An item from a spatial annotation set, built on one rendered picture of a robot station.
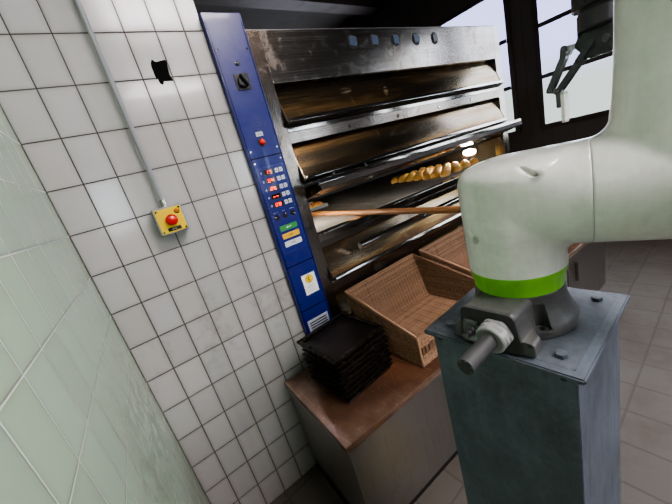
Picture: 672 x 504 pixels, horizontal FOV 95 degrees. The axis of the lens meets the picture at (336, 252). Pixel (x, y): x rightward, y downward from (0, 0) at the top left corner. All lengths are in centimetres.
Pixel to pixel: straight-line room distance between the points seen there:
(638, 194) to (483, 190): 15
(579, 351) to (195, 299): 124
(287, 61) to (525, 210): 136
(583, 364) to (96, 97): 144
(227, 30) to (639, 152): 139
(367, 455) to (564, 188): 113
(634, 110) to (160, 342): 142
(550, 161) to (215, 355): 135
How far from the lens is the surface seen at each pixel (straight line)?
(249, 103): 146
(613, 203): 45
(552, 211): 45
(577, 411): 52
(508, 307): 48
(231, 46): 152
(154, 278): 137
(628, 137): 47
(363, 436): 128
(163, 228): 128
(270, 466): 188
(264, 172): 142
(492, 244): 47
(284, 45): 166
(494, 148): 290
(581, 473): 60
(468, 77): 256
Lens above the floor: 150
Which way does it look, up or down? 16 degrees down
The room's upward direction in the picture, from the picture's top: 16 degrees counter-clockwise
